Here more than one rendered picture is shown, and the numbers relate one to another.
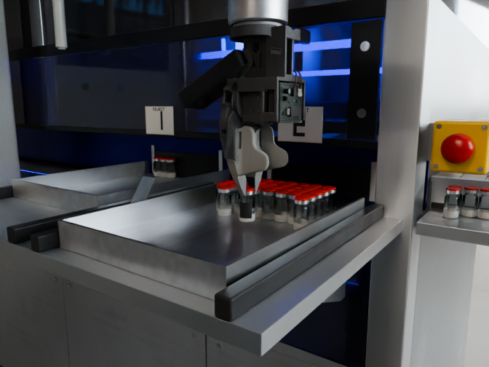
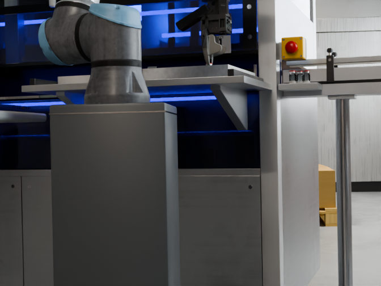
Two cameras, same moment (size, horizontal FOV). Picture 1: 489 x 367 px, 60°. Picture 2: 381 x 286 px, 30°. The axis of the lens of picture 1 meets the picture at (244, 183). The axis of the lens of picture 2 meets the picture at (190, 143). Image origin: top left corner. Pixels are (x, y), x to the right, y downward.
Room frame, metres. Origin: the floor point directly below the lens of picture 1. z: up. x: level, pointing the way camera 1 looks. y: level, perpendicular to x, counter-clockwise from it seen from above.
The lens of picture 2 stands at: (-1.54, 0.72, 0.72)
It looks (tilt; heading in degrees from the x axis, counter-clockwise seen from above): 1 degrees down; 343
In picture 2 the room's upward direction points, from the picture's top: 1 degrees counter-clockwise
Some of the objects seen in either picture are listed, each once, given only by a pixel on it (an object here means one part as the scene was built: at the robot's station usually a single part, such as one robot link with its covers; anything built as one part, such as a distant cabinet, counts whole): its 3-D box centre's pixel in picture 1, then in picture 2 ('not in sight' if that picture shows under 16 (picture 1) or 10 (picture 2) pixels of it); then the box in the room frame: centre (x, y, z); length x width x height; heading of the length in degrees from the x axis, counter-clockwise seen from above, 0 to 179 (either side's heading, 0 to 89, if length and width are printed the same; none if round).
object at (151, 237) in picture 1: (227, 220); (202, 76); (0.56, 0.02, 0.90); 0.34 x 0.26 x 0.04; 145
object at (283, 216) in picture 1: (263, 202); not in sight; (0.63, -0.03, 0.90); 0.18 x 0.02 x 0.05; 55
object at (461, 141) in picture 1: (458, 148); (291, 47); (0.57, -0.29, 0.99); 0.04 x 0.04 x 0.04; 55
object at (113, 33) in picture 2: not in sight; (113, 33); (0.07, 0.39, 0.96); 0.13 x 0.12 x 0.14; 38
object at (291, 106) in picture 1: (263, 78); (215, 16); (0.55, -0.02, 1.09); 0.09 x 0.08 x 0.12; 54
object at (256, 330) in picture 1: (164, 214); (155, 88); (0.69, 0.14, 0.87); 0.70 x 0.48 x 0.02; 55
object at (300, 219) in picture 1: (301, 213); not in sight; (0.57, -0.08, 0.90); 0.02 x 0.02 x 0.05
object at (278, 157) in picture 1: (268, 159); (216, 50); (0.57, -0.03, 0.98); 0.06 x 0.03 x 0.09; 54
